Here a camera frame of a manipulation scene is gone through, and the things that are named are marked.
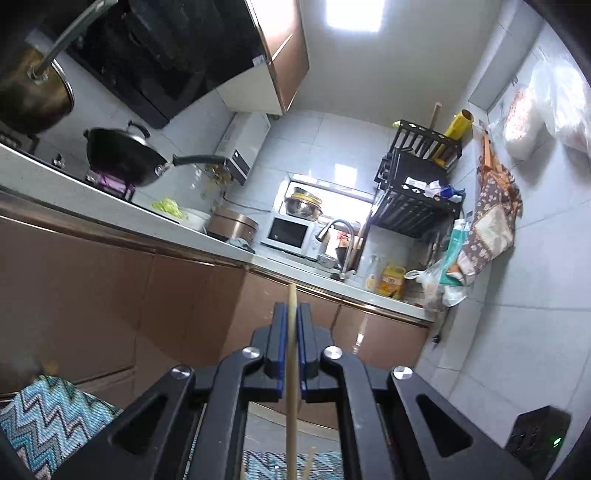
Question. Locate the bamboo chopstick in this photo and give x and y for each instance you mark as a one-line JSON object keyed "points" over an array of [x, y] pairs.
{"points": [[309, 464], [292, 438]]}

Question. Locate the black dish rack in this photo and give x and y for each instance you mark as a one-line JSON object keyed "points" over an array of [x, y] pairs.
{"points": [[415, 194]]}

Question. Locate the hanging golden utensils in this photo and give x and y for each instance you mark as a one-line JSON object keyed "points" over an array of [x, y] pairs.
{"points": [[217, 177]]}

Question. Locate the brown printed apron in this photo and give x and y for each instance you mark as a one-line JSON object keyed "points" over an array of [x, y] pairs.
{"points": [[494, 212]]}

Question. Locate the zigzag knitted cloth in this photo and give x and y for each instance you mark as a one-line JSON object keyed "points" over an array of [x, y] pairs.
{"points": [[41, 415]]}

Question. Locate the small clear bottle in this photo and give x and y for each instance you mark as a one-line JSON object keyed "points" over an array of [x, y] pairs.
{"points": [[371, 274]]}

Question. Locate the plastic bag on counter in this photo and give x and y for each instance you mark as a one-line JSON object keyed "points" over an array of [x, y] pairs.
{"points": [[436, 288]]}

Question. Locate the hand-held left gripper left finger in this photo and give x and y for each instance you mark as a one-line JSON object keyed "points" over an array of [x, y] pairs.
{"points": [[282, 344]]}

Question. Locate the teal packet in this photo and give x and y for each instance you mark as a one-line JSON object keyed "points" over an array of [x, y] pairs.
{"points": [[455, 249]]}

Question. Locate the wooden rolling pin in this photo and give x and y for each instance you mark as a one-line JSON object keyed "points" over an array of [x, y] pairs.
{"points": [[436, 114]]}

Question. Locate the brown rice cooker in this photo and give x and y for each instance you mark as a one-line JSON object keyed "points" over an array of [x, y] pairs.
{"points": [[231, 224]]}

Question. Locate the yellow wrap roll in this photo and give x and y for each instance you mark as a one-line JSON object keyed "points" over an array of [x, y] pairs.
{"points": [[455, 129]]}

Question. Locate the gas stove burner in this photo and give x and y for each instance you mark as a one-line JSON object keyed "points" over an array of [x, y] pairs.
{"points": [[111, 182]]}

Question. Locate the steel kitchen faucet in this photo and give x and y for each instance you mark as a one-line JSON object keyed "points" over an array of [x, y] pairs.
{"points": [[339, 230]]}

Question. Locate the yellow oil bottle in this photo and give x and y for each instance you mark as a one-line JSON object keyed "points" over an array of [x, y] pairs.
{"points": [[391, 281]]}

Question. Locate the grey dish cloth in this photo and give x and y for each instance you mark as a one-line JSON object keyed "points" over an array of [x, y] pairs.
{"points": [[241, 243]]}

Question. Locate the white kitchen countertop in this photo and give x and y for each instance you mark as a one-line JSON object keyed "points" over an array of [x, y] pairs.
{"points": [[69, 194]]}

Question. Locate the bowl of green vegetables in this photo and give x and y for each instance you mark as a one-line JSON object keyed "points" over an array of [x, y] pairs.
{"points": [[178, 212]]}

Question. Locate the ceiling light panel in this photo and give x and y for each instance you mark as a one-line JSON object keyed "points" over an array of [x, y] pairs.
{"points": [[353, 14]]}

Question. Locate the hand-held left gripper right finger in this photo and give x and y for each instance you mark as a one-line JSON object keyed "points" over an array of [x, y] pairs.
{"points": [[302, 355]]}

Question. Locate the white microwave oven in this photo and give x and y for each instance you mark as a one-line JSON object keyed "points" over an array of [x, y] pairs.
{"points": [[288, 233]]}

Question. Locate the black wok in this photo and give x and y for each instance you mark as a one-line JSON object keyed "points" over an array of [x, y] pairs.
{"points": [[120, 157]]}

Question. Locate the black range hood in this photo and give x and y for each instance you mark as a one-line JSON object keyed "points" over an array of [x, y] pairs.
{"points": [[161, 60]]}

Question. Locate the stack of steel bowls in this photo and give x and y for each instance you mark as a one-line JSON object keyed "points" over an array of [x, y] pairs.
{"points": [[302, 203]]}

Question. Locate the white water heater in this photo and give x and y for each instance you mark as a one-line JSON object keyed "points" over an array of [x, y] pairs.
{"points": [[244, 143]]}

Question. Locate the brown base kitchen cabinets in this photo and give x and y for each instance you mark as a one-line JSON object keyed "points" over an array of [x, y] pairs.
{"points": [[92, 300]]}

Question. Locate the brown wall cabinet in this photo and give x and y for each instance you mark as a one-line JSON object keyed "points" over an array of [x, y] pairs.
{"points": [[281, 55]]}

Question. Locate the hanging white plastic bags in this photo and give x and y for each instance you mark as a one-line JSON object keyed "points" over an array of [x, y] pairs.
{"points": [[549, 106]]}

